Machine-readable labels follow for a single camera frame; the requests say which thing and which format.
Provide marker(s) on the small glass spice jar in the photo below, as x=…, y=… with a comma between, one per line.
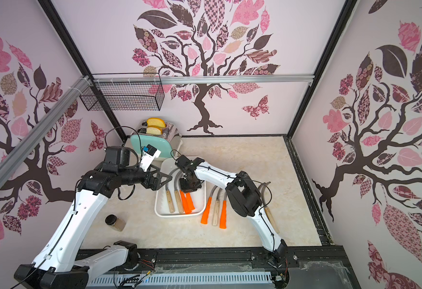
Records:
x=115, y=222

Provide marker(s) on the aluminium rail left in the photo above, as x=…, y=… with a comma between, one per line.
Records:
x=24, y=148

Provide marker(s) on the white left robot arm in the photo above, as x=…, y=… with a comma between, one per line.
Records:
x=56, y=266

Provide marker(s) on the yellow bread slice front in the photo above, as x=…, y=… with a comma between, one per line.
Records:
x=154, y=130

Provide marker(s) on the orange handle sickle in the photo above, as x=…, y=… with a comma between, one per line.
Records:
x=187, y=210
x=190, y=202
x=223, y=218
x=210, y=200

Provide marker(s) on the aluminium rail back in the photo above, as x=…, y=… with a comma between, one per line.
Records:
x=211, y=79

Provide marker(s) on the black base frame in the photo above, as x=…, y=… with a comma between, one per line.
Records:
x=254, y=257

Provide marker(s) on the white plastic storage tray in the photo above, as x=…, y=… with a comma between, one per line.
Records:
x=161, y=207

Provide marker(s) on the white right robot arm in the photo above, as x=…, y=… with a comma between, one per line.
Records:
x=245, y=198

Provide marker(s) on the yellow bread slice back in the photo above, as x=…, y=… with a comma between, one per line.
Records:
x=156, y=122

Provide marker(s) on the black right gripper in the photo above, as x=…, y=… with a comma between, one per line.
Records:
x=189, y=179

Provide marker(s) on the mint green toaster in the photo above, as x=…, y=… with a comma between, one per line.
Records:
x=167, y=142

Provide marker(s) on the aluminium rail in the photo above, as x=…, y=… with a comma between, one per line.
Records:
x=211, y=79
x=24, y=148

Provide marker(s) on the white vented cable duct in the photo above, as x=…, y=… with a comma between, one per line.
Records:
x=122, y=281

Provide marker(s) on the yellow bread slice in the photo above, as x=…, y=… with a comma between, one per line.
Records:
x=154, y=130
x=156, y=122

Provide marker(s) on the black wire basket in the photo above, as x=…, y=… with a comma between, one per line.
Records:
x=124, y=92

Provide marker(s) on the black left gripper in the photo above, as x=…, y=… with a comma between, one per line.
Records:
x=154, y=185

